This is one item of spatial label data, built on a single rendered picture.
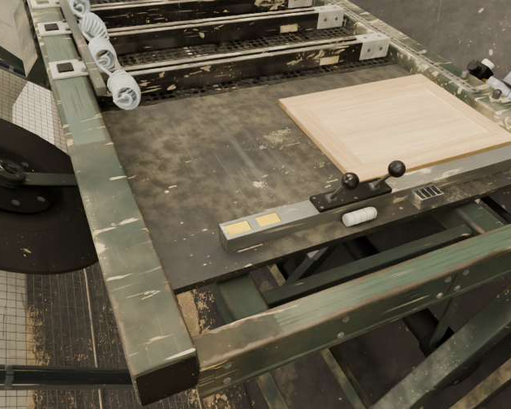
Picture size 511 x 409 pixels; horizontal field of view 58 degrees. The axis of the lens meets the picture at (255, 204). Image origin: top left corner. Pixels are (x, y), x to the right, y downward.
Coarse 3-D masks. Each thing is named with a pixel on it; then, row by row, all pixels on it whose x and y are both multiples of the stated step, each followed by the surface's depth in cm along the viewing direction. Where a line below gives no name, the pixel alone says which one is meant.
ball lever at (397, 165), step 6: (390, 162) 100; (396, 162) 98; (402, 162) 98; (390, 168) 99; (396, 168) 98; (402, 168) 98; (390, 174) 99; (396, 174) 98; (402, 174) 99; (378, 180) 106; (384, 180) 104; (372, 186) 108; (378, 186) 108
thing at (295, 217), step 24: (432, 168) 118; (456, 168) 118; (480, 168) 120; (504, 168) 125; (408, 192) 112; (288, 216) 101; (312, 216) 102; (336, 216) 106; (240, 240) 97; (264, 240) 100
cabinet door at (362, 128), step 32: (320, 96) 147; (352, 96) 148; (384, 96) 150; (416, 96) 151; (448, 96) 152; (320, 128) 133; (352, 128) 134; (384, 128) 135; (416, 128) 136; (448, 128) 137; (480, 128) 138; (352, 160) 122; (384, 160) 123; (416, 160) 124; (448, 160) 126
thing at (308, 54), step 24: (264, 48) 159; (288, 48) 161; (312, 48) 162; (336, 48) 165; (360, 48) 170; (384, 48) 174; (72, 72) 131; (144, 72) 141; (168, 72) 144; (192, 72) 147; (216, 72) 151; (240, 72) 155; (264, 72) 159
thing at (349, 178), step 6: (348, 174) 94; (354, 174) 94; (342, 180) 95; (348, 180) 94; (354, 180) 94; (342, 186) 95; (348, 186) 94; (354, 186) 94; (336, 192) 101; (324, 198) 104; (330, 198) 104; (336, 198) 104
